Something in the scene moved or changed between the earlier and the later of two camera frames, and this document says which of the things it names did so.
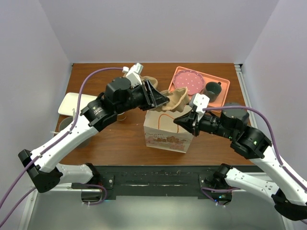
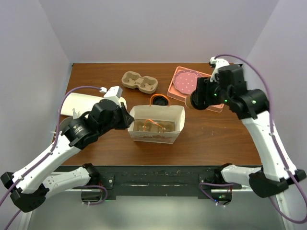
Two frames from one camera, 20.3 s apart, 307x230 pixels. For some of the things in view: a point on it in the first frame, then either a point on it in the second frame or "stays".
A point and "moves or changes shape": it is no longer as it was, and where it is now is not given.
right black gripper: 190,121 -> 204,84
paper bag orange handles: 161,132 moves or changes shape
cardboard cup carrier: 178,97 -> 154,125
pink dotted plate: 192,80 stays
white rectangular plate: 70,101 stays
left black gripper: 152,99 -> 126,118
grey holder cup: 64,123 stays
